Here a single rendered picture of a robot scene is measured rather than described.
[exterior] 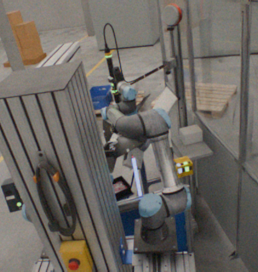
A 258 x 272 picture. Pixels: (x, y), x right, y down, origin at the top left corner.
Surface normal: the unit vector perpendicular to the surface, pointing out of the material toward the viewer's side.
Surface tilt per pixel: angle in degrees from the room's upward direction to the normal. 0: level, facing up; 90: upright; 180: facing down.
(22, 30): 90
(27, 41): 90
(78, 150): 90
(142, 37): 90
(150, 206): 7
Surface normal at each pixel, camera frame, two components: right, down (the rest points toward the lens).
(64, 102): -0.06, 0.50
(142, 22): -0.26, 0.51
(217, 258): -0.16, -0.86
